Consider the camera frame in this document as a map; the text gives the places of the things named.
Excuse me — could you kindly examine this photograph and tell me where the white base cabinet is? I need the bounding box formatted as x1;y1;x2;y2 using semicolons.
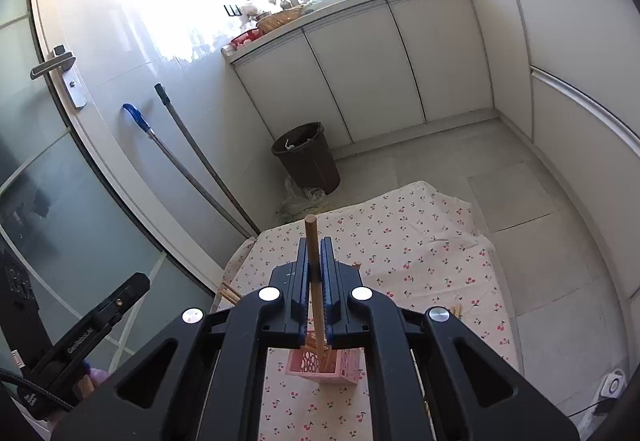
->
230;0;496;147

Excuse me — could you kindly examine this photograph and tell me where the white floor socket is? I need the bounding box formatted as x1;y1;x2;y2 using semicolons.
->
600;369;626;397

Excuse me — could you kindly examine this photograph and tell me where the wicker basket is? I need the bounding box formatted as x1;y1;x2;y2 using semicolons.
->
256;5;306;33

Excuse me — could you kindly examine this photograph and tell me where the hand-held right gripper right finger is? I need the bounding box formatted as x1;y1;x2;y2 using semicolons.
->
320;236;581;441

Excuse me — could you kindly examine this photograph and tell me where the black braided cable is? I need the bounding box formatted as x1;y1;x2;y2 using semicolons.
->
0;366;76;414

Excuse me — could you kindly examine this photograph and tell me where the brown trash bin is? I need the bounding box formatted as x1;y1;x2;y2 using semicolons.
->
271;122;342;194

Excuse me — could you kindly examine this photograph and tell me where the white drawer cabinet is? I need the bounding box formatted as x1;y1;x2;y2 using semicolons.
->
470;0;640;307

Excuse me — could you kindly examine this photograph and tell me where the black-tipped metal broom handle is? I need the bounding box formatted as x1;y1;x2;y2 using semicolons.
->
154;82;261;234

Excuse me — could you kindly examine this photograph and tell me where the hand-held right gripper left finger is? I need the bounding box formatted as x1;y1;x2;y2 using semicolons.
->
50;236;313;441

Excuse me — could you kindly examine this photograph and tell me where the blue-tipped mop handle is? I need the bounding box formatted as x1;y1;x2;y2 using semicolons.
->
122;102;256;239

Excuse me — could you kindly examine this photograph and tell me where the black floor cable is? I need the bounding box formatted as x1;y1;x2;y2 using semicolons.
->
567;396;621;422

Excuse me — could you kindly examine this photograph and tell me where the metal door handle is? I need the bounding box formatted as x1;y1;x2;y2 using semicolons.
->
30;44;91;109

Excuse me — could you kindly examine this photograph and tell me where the frosted glass door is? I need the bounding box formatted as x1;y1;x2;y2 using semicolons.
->
0;0;261;422

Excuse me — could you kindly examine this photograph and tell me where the cherry print tablecloth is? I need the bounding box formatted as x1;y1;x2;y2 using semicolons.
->
212;180;523;441

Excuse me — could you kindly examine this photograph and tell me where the pink perforated utensil holder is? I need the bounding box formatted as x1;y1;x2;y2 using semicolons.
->
284;328;368;387

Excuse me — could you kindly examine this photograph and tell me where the clear plastic bag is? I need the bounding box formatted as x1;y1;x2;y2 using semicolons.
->
277;176;328;222

